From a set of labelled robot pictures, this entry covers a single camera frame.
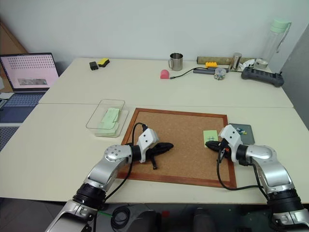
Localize grey USB hub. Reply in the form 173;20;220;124
193;67;216;75

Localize black USB hub cable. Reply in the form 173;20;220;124
169;68;195;80

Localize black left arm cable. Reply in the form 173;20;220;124
103;122;148;202

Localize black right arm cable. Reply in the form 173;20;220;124
216;147;264;191

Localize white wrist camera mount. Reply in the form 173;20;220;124
218;124;243;162
137;128;160;163

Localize clear bottle with green lid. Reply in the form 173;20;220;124
261;17;293;65

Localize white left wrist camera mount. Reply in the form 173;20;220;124
137;128;160;163

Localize grey flat tray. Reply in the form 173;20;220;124
227;123;255;146

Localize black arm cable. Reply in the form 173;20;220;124
216;147;264;191
103;122;148;202

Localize clear plastic box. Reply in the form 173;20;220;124
85;99;130;138

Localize coiled black cable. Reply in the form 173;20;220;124
111;204;130;229

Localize round clear pushpin jar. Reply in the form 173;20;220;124
213;67;227;81

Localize long brown wooden strip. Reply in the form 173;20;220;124
197;56;252;65

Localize perforated dark mat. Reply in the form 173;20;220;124
0;125;20;152

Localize grey partition panel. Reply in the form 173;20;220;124
277;23;309;117

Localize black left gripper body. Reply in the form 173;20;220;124
145;143;162;160

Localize stainless steel mug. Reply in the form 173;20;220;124
168;52;183;72

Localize green sticky note with drawing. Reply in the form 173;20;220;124
203;130;217;148

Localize shiny metal cylinder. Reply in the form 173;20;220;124
231;52;242;71

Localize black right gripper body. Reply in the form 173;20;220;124
216;138;233;160

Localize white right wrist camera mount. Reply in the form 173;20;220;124
218;124;243;162

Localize black handheld controller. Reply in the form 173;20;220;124
240;66;285;88

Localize stack of green notes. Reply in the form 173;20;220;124
95;107;121;136

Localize wood-framed cork board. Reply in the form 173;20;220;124
117;107;238;189

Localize open laptop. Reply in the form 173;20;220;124
0;52;60;127

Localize silver tape roll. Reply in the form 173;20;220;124
253;58;269;70

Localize brown wooden board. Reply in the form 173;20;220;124
0;20;28;56

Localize white tape dispenser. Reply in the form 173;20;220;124
240;58;256;70

